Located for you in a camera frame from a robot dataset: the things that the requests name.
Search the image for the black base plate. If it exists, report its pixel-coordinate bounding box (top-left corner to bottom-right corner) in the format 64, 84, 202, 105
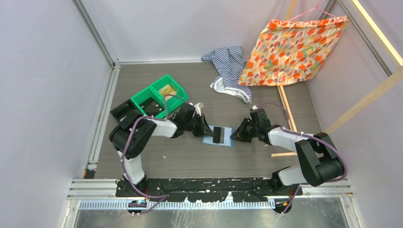
115, 177, 302, 203

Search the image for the aluminium front rail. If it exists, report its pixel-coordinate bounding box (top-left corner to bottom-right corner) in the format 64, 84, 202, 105
67, 179, 353, 212

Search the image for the blue card holder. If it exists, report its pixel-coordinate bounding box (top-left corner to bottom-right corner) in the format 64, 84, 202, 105
201, 125, 234, 147

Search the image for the blue white striped cloth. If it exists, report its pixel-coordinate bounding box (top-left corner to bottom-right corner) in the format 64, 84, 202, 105
201, 46, 252, 104

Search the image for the pink clothes hanger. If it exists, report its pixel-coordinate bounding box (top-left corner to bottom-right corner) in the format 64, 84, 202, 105
286, 0, 336, 21

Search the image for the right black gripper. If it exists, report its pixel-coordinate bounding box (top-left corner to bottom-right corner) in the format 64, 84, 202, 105
231, 117, 259, 143

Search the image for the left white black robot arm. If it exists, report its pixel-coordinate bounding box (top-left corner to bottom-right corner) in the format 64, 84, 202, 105
109, 103, 214, 197

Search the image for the yellow card in bin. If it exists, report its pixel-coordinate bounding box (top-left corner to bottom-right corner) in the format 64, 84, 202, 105
158, 85, 177, 97

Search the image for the black plastic bin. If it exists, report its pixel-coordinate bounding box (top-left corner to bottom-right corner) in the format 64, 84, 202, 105
110, 99, 143, 124

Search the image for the wooden frame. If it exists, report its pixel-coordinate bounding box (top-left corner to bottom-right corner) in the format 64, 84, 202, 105
286, 0, 403, 169

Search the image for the green plastic bin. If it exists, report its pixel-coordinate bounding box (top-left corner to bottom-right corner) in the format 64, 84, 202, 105
131, 75, 189, 118

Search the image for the black credit card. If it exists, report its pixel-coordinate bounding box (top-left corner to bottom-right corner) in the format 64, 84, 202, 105
140, 97, 164, 116

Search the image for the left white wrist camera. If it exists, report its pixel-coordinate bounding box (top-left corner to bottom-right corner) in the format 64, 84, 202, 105
194, 103, 204, 116

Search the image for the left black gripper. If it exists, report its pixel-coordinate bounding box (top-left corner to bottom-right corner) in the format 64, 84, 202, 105
183, 113, 214, 137

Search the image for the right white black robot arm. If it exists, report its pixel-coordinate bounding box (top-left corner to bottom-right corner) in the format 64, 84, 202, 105
231, 108, 347, 195

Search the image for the orange floral cloth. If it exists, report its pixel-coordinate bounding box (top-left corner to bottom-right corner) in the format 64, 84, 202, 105
239, 16, 350, 86

